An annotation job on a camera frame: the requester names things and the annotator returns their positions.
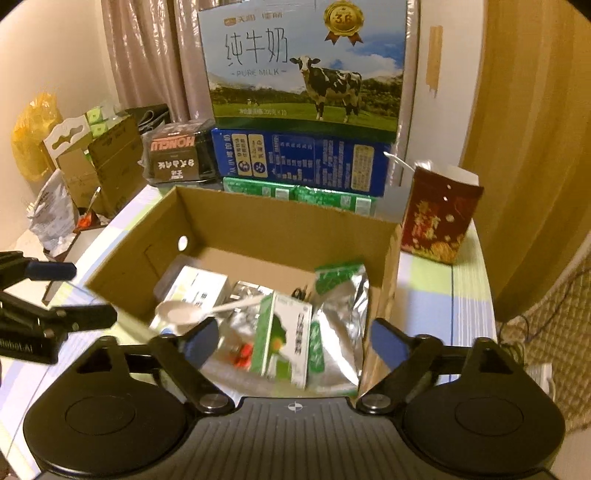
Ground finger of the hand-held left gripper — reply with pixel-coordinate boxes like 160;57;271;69
0;299;118;332
0;251;78;291

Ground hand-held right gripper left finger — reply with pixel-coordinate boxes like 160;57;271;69
76;318;234;414

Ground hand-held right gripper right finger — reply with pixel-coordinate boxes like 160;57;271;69
358;318;513;414

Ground white plastic spoon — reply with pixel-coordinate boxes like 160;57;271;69
154;295;266;337

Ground red candy packet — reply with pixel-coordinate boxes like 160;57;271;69
231;344;253;370

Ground silver foil pouch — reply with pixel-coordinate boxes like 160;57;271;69
309;262;370;386

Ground white and blue medicine box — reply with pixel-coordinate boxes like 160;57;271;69
161;267;232;319

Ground clear bag of clips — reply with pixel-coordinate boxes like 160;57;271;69
231;281;278;324

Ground green medicine box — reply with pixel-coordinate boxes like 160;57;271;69
252;293;315;388

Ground brown cardboard box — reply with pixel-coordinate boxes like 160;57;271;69
85;185;404;398

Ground checked cloth desktop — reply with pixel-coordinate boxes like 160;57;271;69
0;187;498;467

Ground white printed plastic bag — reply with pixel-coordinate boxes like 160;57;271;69
27;168;79;252

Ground small brown carton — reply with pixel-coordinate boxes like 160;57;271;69
55;150;100;213

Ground large brown carton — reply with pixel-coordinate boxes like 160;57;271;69
88;115;144;217

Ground red gift bag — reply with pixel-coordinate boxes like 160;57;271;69
385;154;485;265

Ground yellow plastic bag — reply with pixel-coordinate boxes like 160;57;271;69
11;92;63;183

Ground green carton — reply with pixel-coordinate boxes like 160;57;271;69
223;178;296;201
293;185;377;217

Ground green packets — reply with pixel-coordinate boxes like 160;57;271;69
85;106;116;139

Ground dark green and black box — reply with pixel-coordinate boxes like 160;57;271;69
141;119;220;188

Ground chair with quilted cover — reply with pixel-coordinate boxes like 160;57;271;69
496;277;591;435

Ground black paper bag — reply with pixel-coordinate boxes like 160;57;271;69
124;105;169;139

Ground blue carton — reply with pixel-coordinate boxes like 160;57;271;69
211;127;393;198

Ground beige curtain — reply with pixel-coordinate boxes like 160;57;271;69
99;0;206;125

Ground wooden door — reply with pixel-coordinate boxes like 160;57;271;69
462;0;591;324

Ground milk carton with cow print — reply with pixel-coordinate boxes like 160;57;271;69
198;0;419;134

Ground beige tape strip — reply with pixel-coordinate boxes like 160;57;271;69
427;25;444;97

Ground white carton with handle cutout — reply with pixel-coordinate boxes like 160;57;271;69
43;115;93;174

